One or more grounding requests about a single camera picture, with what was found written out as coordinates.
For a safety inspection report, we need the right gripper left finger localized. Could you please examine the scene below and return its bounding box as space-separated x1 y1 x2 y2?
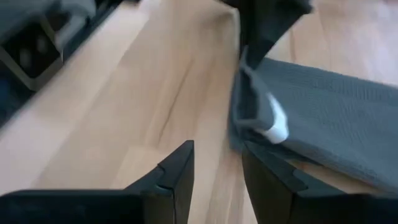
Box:
0 139 196 224

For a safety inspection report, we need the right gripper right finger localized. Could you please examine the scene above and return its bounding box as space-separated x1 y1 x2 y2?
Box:
241 141 398 224

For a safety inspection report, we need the grey waffle-weave towel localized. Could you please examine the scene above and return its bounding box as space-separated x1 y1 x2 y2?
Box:
228 46 398 194

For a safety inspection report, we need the grey metal box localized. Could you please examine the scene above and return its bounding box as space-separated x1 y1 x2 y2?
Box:
0 0 98 91

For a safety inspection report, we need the black metal table frame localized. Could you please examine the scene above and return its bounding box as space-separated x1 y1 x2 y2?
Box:
0 0 131 128

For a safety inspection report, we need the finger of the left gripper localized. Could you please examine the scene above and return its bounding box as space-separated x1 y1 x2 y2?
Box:
220 0 313 70

